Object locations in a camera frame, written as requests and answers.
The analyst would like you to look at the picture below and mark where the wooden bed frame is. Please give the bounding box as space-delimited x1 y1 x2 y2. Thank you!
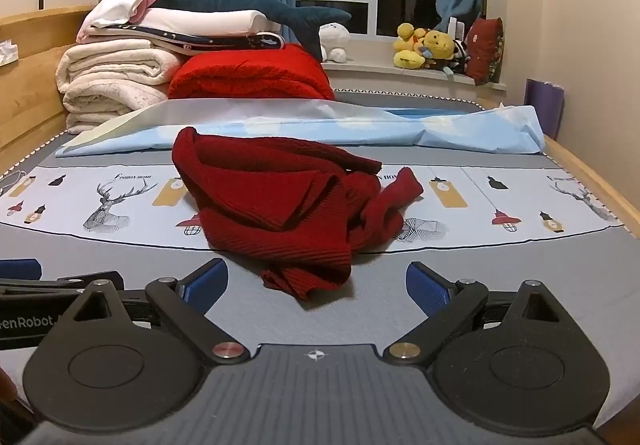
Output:
0 5 640 238

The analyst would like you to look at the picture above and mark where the purple bag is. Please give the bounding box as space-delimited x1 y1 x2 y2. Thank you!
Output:
524 79 566 140

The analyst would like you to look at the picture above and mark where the black and white plush toy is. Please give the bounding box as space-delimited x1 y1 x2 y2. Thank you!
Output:
450 37 473 76

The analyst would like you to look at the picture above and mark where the white and pink cloth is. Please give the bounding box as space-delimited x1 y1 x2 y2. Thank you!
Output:
89 0 161 26

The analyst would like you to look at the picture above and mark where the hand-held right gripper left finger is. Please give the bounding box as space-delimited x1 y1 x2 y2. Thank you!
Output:
62 258 251 367

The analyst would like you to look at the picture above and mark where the red folded blanket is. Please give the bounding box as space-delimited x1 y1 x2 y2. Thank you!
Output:
168 44 337 102

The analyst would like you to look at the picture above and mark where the white folded pillow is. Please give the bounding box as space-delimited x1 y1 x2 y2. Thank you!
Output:
129 7 283 36

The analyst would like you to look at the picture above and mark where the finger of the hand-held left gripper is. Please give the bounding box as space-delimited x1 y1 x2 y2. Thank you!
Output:
0 259 43 282
0 270 126 296

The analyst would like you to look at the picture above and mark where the cream fleece folded blanket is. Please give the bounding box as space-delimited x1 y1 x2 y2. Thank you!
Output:
56 74 173 136

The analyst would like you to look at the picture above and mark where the light blue duvet cover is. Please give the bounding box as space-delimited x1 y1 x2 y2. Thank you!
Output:
55 99 546 158

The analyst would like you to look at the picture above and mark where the yellow bear plush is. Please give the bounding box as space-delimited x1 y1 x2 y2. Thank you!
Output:
422 29 458 72

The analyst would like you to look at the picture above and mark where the dark red cushion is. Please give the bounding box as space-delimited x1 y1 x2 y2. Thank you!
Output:
465 16 505 86

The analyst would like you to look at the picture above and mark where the navy starred cloth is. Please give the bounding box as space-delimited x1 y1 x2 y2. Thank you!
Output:
76 24 288 57

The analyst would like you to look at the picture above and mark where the yellow duck plush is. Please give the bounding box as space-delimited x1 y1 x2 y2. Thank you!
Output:
392 23 429 70

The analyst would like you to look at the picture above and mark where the dark red knit sweater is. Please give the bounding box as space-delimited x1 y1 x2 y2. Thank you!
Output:
171 126 425 303

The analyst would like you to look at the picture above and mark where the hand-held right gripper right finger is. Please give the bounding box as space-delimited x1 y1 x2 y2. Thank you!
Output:
383 261 568 366

